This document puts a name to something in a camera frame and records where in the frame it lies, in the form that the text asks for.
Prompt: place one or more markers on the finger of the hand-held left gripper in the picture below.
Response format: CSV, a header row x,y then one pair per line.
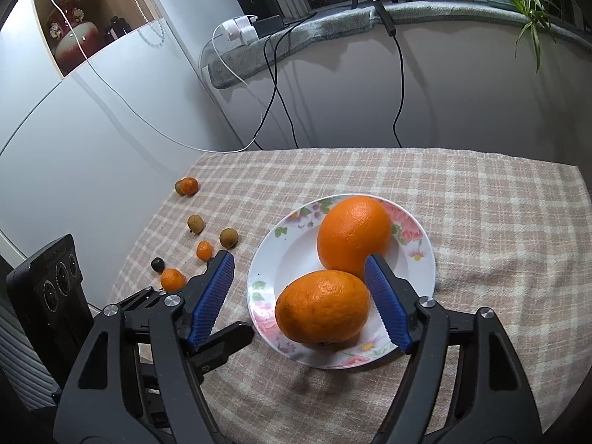
x,y
138,300
226,337

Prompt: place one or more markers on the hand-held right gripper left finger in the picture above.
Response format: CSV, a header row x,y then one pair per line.
x,y
212,305

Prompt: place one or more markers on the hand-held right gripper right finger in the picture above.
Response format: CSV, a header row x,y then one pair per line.
x,y
388,305

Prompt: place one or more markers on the small tangerine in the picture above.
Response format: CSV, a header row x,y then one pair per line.
x,y
172,280
189,186
204,250

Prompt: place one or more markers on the small black fruit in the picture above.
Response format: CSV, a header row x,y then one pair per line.
x,y
157,265

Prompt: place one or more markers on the large wrinkled orange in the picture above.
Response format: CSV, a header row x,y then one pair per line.
x,y
319,307

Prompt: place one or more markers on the small green-brown fruit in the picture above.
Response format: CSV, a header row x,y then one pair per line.
x,y
196,223
228,237

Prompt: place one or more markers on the floral white plate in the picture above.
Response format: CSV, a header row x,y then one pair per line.
x,y
286,259

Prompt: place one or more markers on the person's left forearm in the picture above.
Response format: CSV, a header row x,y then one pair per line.
x,y
21,360

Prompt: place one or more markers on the large round orange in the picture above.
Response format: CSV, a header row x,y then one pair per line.
x,y
351,236

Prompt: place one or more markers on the beige checked tablecloth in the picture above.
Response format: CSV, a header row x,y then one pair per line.
x,y
485,222

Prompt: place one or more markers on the white cabinet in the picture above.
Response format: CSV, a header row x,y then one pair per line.
x,y
92,148

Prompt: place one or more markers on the red and white vase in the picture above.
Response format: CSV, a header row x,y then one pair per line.
x,y
74,41

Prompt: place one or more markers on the small black jar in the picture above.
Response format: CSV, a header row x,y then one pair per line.
x,y
118,30

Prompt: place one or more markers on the white power adapter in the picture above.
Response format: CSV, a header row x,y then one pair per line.
x,y
240,30

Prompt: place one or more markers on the black power brick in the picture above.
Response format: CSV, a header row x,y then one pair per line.
x,y
268,25

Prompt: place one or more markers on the grey windowsill mat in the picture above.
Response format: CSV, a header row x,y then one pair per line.
x,y
342,21

